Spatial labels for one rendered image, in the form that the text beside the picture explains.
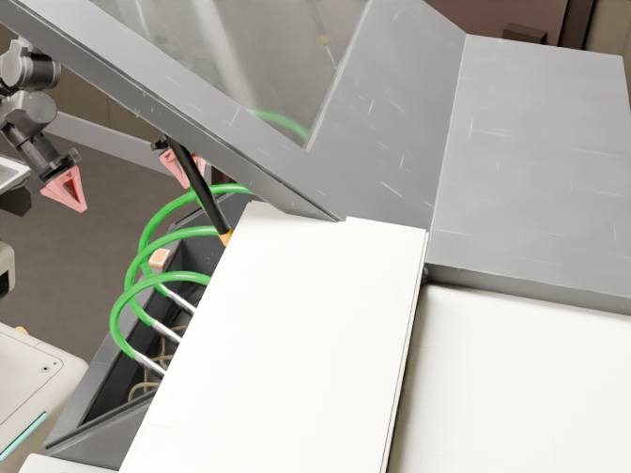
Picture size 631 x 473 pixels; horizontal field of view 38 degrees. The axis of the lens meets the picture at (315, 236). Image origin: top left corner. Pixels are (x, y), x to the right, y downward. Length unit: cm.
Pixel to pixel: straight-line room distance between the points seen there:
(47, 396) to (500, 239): 174
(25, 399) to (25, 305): 78
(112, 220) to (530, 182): 264
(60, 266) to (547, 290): 262
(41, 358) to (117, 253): 90
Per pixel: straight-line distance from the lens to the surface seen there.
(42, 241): 370
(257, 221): 109
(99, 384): 174
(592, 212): 129
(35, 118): 162
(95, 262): 356
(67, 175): 169
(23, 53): 210
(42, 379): 273
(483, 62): 164
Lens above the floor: 219
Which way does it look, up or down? 36 degrees down
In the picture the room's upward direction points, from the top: 4 degrees clockwise
